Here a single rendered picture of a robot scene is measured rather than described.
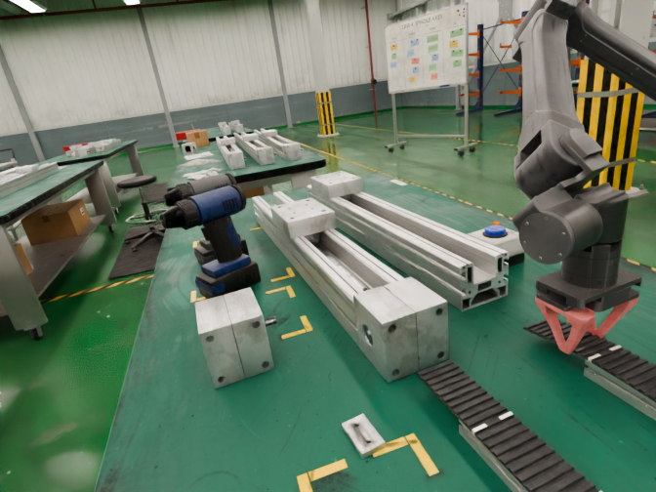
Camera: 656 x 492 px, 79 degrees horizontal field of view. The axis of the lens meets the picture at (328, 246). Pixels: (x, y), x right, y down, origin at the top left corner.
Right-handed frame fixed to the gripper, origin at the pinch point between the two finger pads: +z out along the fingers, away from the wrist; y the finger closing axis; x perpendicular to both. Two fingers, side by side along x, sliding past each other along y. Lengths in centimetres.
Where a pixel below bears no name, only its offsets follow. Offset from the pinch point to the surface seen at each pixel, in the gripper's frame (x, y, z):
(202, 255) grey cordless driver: -66, 43, -1
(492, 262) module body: -18.4, -2.4, -3.8
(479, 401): 2.4, 18.3, -0.2
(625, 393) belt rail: 7.4, 2.0, 2.1
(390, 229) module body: -40.5, 4.4, -5.2
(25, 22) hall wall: -1558, 359, -338
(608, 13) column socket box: -203, -278, -60
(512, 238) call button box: -25.8, -14.0, -2.8
